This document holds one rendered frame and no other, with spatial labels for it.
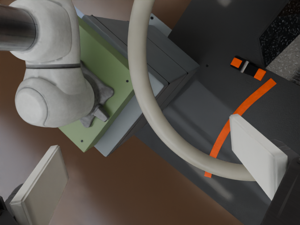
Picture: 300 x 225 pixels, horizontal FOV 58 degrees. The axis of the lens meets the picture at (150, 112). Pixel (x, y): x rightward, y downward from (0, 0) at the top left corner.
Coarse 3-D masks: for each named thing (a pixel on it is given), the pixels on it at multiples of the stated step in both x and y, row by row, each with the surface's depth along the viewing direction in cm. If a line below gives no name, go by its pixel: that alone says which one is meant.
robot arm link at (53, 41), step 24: (24, 0) 66; (48, 0) 70; (0, 24) 54; (24, 24) 60; (48, 24) 66; (72, 24) 75; (0, 48) 58; (24, 48) 64; (48, 48) 68; (72, 48) 76
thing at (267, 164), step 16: (240, 128) 18; (240, 144) 19; (256, 144) 16; (272, 144) 15; (240, 160) 19; (256, 160) 16; (272, 160) 14; (256, 176) 17; (272, 176) 14; (272, 192) 15
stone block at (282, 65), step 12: (288, 0) 93; (276, 12) 127; (288, 12) 86; (276, 24) 92; (288, 24) 87; (264, 36) 100; (276, 36) 93; (288, 36) 87; (264, 48) 100; (276, 48) 94; (288, 48) 89; (264, 60) 101; (276, 60) 95; (288, 60) 92; (276, 72) 99; (288, 72) 96
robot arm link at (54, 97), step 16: (32, 80) 72; (48, 80) 73; (64, 80) 75; (80, 80) 81; (16, 96) 73; (32, 96) 70; (48, 96) 71; (64, 96) 74; (80, 96) 81; (32, 112) 72; (48, 112) 72; (64, 112) 75; (80, 112) 83
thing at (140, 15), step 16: (144, 0) 40; (144, 16) 41; (128, 32) 43; (144, 32) 42; (128, 48) 43; (144, 48) 43; (144, 64) 43; (144, 80) 44; (144, 96) 44; (144, 112) 46; (160, 112) 46; (160, 128) 46; (176, 144) 47; (192, 160) 48; (208, 160) 49; (224, 176) 50; (240, 176) 50
